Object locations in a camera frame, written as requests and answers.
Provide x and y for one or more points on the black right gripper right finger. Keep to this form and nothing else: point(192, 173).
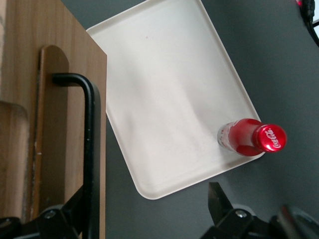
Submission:
point(234, 226)

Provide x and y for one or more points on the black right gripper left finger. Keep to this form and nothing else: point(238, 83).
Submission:
point(57, 224)

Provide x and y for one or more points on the red cola bottle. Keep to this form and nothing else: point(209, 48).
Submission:
point(249, 137)

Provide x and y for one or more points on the cream plastic tray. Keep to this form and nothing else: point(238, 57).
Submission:
point(162, 99)

